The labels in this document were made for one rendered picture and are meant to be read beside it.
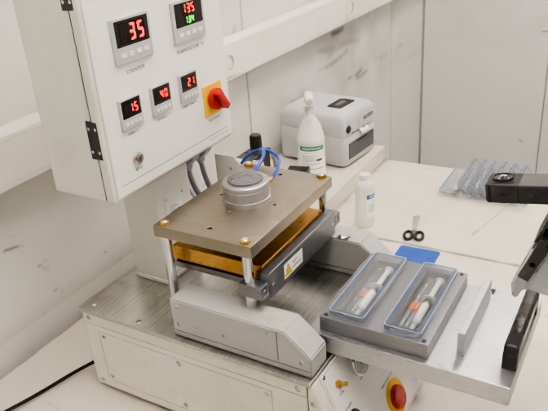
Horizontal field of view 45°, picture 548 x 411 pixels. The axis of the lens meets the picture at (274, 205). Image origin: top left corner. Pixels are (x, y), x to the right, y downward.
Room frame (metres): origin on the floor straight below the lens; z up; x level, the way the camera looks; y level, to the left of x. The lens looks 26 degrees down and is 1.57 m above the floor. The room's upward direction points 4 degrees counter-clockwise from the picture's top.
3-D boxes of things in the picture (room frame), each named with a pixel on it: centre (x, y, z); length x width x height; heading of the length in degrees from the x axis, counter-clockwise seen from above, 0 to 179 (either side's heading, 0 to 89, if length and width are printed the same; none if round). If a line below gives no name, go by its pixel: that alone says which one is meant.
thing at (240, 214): (1.01, 0.06, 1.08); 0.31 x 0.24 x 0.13; 148
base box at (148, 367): (0.99, 0.03, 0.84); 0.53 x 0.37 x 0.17; 58
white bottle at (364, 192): (1.53, -0.24, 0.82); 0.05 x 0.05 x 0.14
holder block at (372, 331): (0.84, -0.18, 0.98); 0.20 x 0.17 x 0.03; 148
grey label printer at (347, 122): (1.94, -0.19, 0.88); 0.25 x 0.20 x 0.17; 53
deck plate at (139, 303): (0.99, 0.07, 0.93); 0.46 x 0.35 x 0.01; 58
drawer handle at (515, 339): (0.74, -0.33, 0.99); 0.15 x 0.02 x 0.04; 148
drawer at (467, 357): (0.81, -0.22, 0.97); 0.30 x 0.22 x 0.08; 58
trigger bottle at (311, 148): (1.77, -0.12, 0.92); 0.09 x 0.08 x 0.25; 179
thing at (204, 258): (0.98, 0.04, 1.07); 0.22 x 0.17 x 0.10; 148
